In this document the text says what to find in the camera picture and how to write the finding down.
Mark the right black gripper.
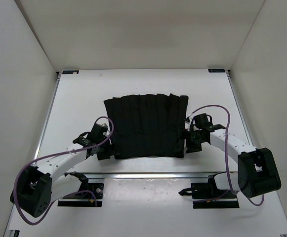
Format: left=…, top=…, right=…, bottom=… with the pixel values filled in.
left=174, top=128, right=205, bottom=154

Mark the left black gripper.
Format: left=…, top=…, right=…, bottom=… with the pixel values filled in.
left=96, top=132, right=121, bottom=160

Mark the black pleated skirt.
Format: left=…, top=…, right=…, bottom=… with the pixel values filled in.
left=104, top=94, right=189, bottom=159

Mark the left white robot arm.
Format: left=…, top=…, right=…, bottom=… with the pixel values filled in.
left=10, top=121, right=114, bottom=218

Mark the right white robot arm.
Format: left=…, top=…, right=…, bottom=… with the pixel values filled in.
left=180, top=114, right=282, bottom=198

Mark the right corner label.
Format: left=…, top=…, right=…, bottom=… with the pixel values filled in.
left=208, top=69, right=226, bottom=73

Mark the corner label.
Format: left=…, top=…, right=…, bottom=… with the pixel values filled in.
left=62, top=70, right=79, bottom=75
left=208, top=69, right=226, bottom=73

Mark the left corner label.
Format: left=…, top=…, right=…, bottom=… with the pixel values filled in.
left=62, top=70, right=79, bottom=75

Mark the aluminium rail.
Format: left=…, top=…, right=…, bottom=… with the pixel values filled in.
left=59, top=172, right=215, bottom=180

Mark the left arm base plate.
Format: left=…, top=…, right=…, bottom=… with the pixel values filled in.
left=57, top=179, right=104, bottom=207

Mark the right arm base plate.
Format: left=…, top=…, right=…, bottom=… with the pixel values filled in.
left=178, top=182, right=240, bottom=209

